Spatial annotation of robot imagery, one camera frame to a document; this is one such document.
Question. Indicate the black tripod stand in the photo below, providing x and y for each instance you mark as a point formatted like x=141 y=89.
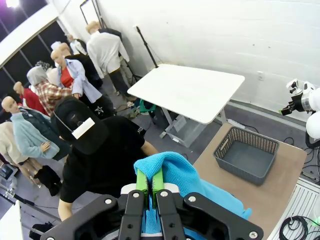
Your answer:
x=147 y=48

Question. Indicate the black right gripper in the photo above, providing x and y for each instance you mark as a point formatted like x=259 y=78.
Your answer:
x=297 y=102

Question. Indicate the mannequin in plaid shirt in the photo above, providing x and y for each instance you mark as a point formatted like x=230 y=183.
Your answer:
x=50 y=92

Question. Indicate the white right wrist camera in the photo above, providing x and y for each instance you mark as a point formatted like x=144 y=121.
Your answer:
x=292 y=86

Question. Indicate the mannequin in red jacket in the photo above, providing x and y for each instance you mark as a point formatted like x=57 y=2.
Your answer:
x=31 y=100

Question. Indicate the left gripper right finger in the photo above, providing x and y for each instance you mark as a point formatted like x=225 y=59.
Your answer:
x=170 y=215

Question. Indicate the turquoise terry garment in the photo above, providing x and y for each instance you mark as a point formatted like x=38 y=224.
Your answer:
x=180 y=172

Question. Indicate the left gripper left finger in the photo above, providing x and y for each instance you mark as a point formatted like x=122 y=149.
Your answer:
x=132 y=215

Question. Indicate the mannequin in white shirt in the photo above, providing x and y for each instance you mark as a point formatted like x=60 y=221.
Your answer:
x=105 y=52

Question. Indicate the studio light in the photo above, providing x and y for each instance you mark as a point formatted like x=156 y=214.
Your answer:
x=12 y=3

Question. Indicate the mannequin in black jacket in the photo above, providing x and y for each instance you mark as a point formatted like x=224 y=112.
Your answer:
x=85 y=67

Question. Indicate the mannequin in light blue shirt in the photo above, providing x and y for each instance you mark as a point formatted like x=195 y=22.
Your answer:
x=80 y=85

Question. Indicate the white wall outlet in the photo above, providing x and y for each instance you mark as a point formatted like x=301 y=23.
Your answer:
x=260 y=75

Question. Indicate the mannequin with bucket hat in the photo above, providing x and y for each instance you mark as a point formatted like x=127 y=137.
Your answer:
x=52 y=76

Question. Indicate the small mannequin in white top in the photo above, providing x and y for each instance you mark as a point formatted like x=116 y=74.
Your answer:
x=78 y=46

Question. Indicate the white ribbed panel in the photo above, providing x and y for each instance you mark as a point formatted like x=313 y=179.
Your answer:
x=307 y=200

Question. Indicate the mannequin in cream jacket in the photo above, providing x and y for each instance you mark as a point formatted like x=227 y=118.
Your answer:
x=7 y=147

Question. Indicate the white head-mounted device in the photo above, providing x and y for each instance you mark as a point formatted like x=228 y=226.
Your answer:
x=83 y=128

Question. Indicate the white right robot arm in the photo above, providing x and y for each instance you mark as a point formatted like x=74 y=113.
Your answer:
x=313 y=100

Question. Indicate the person in black t-shirt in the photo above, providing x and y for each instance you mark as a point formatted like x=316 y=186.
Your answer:
x=107 y=162

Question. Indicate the grey woven plastic basket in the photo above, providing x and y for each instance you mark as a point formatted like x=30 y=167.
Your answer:
x=247 y=160

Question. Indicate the white power strip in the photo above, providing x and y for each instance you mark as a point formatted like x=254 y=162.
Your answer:
x=235 y=122

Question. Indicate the clear plastic box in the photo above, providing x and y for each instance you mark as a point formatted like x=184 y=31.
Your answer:
x=190 y=132

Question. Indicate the black cap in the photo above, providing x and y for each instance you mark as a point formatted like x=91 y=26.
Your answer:
x=65 y=117

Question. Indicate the white side table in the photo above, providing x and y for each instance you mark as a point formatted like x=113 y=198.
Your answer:
x=187 y=92

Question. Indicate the green fabric bag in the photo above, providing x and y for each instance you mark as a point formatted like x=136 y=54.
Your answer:
x=146 y=106

